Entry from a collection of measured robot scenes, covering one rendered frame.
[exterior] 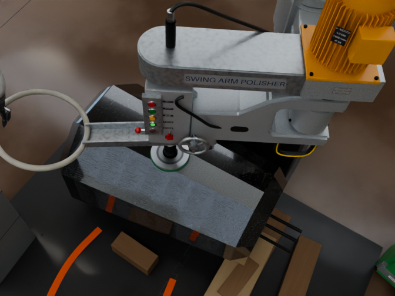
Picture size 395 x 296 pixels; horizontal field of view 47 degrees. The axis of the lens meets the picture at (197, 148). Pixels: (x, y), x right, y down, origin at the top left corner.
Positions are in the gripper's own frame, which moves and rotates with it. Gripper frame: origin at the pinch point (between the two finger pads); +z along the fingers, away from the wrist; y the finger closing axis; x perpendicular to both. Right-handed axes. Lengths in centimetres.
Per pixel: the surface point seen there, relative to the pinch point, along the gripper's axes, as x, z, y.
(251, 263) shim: -6, 44, 164
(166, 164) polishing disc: 9, -6, 90
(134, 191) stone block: -2, 16, 79
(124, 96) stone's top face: 47, 3, 52
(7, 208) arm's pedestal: -29, 41, 16
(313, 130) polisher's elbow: 22, -64, 145
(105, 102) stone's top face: 40, 5, 43
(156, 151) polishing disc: 15, -5, 82
